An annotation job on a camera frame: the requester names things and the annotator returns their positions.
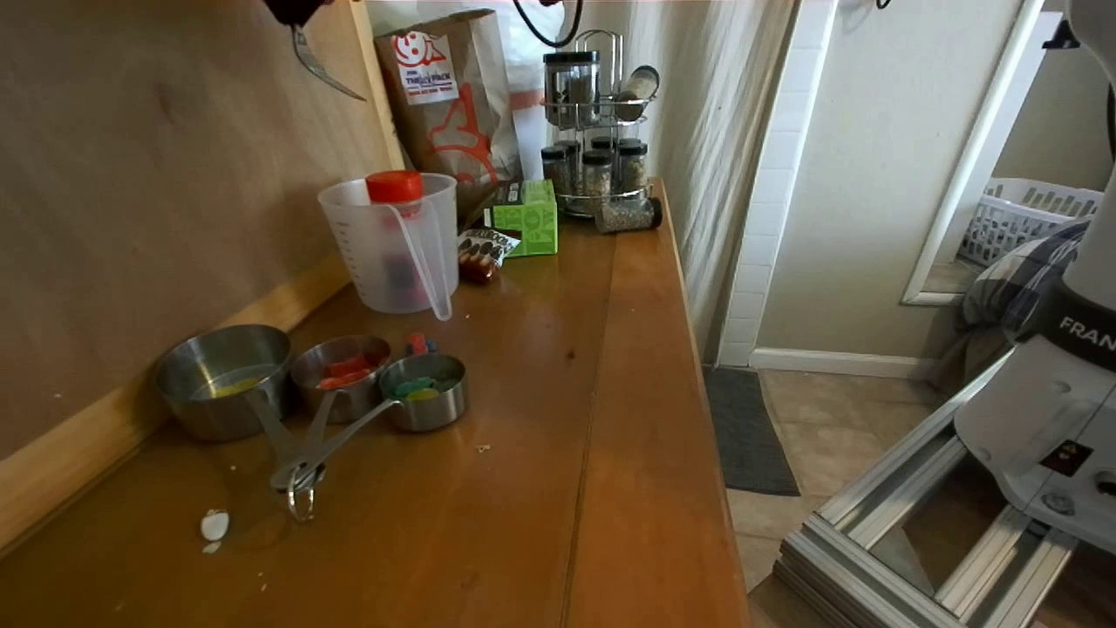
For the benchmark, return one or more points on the dark grey floor mat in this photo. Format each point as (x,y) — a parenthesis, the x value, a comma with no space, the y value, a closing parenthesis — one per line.
(745,431)

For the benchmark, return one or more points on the white laundry basket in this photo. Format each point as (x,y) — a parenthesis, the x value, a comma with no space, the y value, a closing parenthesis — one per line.
(1035,199)

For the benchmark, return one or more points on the red capped small bottle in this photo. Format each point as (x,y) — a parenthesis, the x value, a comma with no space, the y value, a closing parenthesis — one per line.
(396,186)

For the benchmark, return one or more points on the large steel measuring cup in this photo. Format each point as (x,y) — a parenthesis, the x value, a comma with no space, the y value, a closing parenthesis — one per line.
(222,385)

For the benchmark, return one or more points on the white framed mirror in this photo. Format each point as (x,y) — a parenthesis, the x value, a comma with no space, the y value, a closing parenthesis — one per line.
(964,177)

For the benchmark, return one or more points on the shiny red candy wrapper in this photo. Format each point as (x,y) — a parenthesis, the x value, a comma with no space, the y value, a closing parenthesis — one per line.
(481,248)

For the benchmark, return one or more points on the white door frame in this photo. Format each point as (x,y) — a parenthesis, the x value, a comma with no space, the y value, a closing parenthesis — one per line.
(772,177)

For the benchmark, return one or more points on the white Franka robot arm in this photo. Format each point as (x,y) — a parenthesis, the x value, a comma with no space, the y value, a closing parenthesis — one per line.
(1049,431)

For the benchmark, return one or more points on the plaid grey cloth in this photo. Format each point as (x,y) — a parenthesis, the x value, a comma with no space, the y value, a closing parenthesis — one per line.
(1023,280)

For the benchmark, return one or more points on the large wooden backboard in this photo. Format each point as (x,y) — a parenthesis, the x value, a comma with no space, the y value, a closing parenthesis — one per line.
(150,177)

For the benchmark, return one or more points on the toppled black-lid spice jar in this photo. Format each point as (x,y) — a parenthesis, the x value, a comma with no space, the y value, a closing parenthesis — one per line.
(634,214)

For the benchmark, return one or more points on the medium steel measuring cup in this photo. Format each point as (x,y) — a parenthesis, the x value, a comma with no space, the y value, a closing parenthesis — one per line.
(339,374)

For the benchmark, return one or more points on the small white crumb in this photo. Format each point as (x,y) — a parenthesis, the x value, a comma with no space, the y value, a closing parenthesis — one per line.
(215,524)

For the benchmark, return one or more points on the small steel measuring cup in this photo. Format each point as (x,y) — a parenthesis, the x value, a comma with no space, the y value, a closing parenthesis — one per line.
(424,396)

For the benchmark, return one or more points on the small red candy piece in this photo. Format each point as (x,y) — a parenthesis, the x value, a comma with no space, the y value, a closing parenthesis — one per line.
(419,348)

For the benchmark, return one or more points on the aluminium profile base frame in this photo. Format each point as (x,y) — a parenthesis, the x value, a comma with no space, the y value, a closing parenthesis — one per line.
(909,489)

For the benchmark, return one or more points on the metal spice rack with jars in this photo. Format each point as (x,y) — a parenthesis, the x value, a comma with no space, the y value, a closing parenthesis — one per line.
(587,127)

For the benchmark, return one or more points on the green cardboard box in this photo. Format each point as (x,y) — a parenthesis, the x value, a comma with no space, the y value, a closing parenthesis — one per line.
(528,218)

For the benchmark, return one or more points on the brown printed paper bag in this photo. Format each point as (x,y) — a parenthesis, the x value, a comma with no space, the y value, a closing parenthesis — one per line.
(456,106)

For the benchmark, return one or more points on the clear plastic measuring jar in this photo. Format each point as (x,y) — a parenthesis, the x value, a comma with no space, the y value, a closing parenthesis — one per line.
(370,248)

